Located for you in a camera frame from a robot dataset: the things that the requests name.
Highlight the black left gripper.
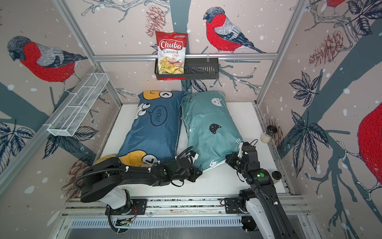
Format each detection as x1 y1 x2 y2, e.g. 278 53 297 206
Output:
172 166 205 183

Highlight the red Chuba chips bag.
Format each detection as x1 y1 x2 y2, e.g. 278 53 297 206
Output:
156 31 188 74

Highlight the blue cartoon pillow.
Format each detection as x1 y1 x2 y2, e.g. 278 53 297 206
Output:
117 91 185 167

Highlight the horizontal aluminium bar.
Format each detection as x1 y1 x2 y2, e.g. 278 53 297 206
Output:
93 53 279 62

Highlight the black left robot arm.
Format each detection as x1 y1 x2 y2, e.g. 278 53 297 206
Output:
73 155 203 216

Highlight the white wire mesh basket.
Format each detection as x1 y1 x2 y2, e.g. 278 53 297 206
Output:
47 73 109 136

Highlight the black-capped spice jar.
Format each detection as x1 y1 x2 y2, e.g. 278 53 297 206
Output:
260 125 278 144
271 170 282 184

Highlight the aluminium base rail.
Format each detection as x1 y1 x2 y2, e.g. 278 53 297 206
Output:
64 195 309 229

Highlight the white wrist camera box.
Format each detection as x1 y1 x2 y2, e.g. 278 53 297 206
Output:
188 150 199 165

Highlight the green cat pillow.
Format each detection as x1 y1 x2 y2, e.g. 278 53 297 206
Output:
181 91 243 171

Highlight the yellow steamer basket with dumplings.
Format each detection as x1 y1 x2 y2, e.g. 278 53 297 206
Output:
93 154 116 165

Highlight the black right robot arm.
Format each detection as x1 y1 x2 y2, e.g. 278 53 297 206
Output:
221 142 298 239

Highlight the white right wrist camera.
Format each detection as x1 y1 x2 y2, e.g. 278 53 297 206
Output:
238 146 242 158

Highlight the black wire shelf basket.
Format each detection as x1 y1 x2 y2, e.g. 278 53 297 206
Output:
154 58 219 80

